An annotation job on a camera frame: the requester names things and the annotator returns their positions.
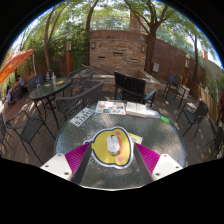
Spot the dark wicker chair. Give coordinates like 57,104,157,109
54,80,105,121
67,66,96,98

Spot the white lettered sign plate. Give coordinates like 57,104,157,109
68,107,96,128

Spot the stone fire pit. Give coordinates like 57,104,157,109
71,68,163,96

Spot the yellow paper card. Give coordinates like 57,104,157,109
128,132,144,145

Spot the dark round patio table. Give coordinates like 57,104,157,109
28,77,73,131

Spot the white and blue box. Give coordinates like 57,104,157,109
145,108,161,120

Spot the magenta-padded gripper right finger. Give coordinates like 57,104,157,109
132,142,184,186

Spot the black slatted wooden armchair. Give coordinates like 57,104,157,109
113,70,158,108

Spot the large branching tree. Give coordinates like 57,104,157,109
123,0,174,75

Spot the thin straight tree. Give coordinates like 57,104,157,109
191,29,201,83

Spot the forked tree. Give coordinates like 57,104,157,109
43,4,68,73

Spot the white flat box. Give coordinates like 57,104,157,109
125,101,138,117
134,103,148,118

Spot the blue chair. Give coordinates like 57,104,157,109
27,73,45,93

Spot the dark mesh patio chair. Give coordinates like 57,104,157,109
175,100,210,138

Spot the slim curved tree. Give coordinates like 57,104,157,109
84,0,101,66

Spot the yellow duck mouse pad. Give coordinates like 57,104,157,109
83,126,135,170

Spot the colourful printed magazine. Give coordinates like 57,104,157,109
94,100,127,116

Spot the wooden lamp post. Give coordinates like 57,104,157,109
184,53,191,86
65,34,73,75

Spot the dark metal frame chair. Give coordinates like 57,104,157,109
0,109,56,164

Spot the silver white computer mouse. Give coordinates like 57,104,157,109
105,134,122,156

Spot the wooden picket fence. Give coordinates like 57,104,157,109
189,79,223,121

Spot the green wet wipes pack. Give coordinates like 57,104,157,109
159,115,171,125

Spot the black slatted metal chair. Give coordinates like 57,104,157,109
163,73,188,109

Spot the orange patio umbrella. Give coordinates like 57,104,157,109
0,48,35,86

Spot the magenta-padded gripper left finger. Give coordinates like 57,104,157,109
39,142,93,186

